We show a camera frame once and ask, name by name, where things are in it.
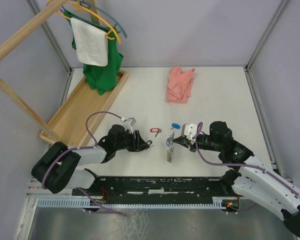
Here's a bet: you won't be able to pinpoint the red tagged key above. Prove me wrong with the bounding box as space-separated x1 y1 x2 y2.
150 127 162 138

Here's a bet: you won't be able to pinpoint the white towel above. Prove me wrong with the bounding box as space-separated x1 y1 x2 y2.
70 17 108 67

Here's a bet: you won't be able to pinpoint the grey blue hanger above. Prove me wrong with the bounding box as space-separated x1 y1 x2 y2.
59 0 128 39

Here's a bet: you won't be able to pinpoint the blue tagged key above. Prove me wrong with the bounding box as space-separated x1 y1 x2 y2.
170 123 181 130

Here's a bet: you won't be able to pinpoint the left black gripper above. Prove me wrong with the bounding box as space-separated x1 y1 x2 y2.
114 130 150 152

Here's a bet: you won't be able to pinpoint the pink cloth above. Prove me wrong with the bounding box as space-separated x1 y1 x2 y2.
165 66 195 104

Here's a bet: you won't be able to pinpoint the green shirt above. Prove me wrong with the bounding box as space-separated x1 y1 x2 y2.
64 10 124 95

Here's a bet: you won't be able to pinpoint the yellow hanger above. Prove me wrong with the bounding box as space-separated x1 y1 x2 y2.
45 0 122 45

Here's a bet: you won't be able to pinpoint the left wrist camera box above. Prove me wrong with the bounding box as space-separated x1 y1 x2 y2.
120 117 137 133

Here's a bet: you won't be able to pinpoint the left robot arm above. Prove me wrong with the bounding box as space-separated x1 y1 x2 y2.
31 124 152 195

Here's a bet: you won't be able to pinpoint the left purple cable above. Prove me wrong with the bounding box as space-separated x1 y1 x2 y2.
41 111 127 215

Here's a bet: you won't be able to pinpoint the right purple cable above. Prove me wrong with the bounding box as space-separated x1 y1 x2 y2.
193 121 300 215

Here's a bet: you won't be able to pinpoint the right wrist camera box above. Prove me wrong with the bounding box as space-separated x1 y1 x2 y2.
181 122 204 144

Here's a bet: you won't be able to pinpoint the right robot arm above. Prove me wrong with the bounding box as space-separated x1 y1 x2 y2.
171 121 300 238

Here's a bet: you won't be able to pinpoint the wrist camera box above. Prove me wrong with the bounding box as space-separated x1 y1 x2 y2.
120 117 137 133
181 122 204 144

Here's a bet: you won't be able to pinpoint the white cable duct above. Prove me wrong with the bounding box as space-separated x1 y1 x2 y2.
36 197 238 210

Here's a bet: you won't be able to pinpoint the purple cable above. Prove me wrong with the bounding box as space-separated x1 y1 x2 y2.
41 111 127 215
193 121 300 215

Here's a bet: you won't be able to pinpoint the keyring holder with blue handle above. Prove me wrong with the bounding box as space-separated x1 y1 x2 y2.
166 132 175 163

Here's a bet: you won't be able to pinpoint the wooden tray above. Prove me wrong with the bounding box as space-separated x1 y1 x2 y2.
48 70 129 147

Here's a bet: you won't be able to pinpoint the wooden rack frame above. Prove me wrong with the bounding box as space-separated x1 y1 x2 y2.
0 0 100 147

